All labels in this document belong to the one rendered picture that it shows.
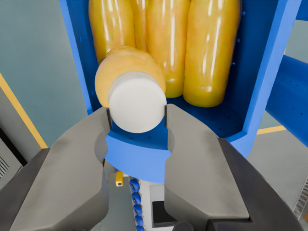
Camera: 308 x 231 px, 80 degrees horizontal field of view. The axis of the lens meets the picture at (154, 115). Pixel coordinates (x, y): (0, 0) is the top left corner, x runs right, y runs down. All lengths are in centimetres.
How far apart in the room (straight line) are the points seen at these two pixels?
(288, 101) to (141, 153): 80
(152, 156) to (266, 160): 226
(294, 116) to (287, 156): 165
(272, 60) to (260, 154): 214
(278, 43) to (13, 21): 153
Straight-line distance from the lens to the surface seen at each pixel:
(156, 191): 74
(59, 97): 167
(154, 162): 22
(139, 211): 80
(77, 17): 31
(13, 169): 208
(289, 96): 96
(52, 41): 153
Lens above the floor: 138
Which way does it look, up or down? 58 degrees down
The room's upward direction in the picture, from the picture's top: 173 degrees clockwise
